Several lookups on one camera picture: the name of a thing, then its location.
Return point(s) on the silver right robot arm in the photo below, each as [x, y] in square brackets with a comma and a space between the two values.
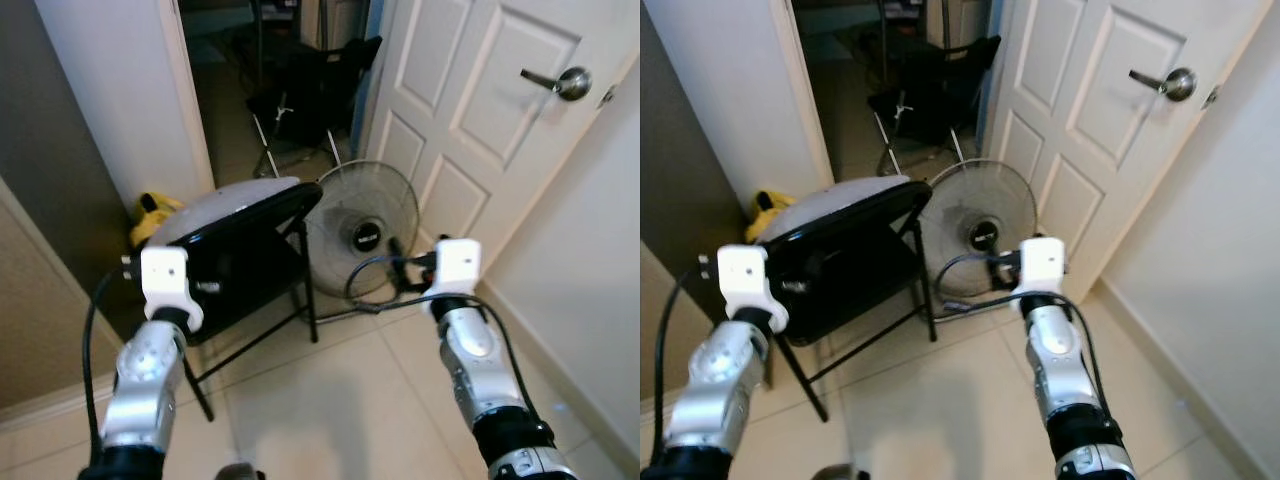
[1055, 355]
[475, 360]

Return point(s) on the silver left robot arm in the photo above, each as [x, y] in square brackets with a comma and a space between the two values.
[145, 380]
[715, 385]

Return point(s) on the round grey electric fan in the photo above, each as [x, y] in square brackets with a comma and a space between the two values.
[350, 200]
[965, 200]

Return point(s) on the black metal folding chair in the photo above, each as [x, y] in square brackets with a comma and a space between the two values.
[250, 270]
[850, 270]

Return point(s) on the white panel door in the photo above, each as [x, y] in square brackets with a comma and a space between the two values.
[1080, 120]
[470, 120]

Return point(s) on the grey padded chair seat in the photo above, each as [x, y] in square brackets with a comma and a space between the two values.
[835, 205]
[225, 205]

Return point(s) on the black fabric chair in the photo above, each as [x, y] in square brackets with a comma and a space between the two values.
[935, 90]
[320, 90]

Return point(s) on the silver door latch plate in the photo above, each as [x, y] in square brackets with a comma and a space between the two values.
[607, 97]
[1211, 97]

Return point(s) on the grey robot leg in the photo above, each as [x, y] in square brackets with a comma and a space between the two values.
[240, 473]
[840, 473]

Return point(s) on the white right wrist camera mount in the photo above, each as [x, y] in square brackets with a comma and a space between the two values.
[1042, 262]
[458, 262]

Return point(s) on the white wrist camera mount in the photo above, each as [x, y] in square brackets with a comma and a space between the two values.
[165, 275]
[1042, 262]
[742, 272]
[458, 262]

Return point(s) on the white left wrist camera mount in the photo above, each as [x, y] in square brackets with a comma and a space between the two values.
[165, 275]
[742, 272]

